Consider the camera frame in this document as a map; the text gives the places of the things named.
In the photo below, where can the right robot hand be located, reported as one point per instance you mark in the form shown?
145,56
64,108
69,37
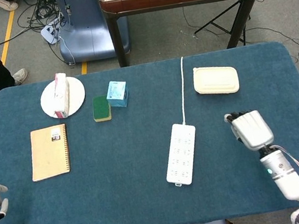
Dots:
253,129

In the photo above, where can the beige lidded food container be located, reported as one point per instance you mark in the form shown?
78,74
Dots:
215,79

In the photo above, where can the tan spiral notebook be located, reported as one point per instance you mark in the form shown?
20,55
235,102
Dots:
49,154

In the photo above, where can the pink and white carton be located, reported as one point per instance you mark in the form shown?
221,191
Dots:
60,95

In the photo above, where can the blue table cloth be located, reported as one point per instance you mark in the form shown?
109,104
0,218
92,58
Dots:
118,166

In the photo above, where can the white round plate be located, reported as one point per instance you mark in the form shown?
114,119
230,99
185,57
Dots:
76,92

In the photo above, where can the green and yellow sponge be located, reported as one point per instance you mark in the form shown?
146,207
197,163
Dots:
100,107

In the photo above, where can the light blue cube box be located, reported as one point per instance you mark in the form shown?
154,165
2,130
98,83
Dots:
116,93

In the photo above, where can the blue grey machine base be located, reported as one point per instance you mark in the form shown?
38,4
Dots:
90,35

